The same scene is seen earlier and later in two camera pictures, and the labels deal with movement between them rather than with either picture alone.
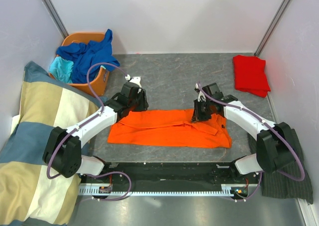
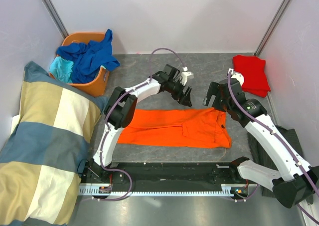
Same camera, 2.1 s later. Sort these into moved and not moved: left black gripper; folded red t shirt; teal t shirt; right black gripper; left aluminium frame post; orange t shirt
Moved: right black gripper; left black gripper
Not moved: orange t shirt; left aluminium frame post; folded red t shirt; teal t shirt
